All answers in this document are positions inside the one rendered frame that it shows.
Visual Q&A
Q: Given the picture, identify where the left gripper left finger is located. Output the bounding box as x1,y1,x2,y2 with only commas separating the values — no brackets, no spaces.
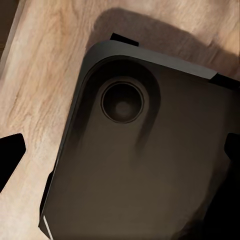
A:
0,133,26,193

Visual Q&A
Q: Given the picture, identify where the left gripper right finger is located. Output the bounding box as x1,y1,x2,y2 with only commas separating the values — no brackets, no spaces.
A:
224,133,240,173

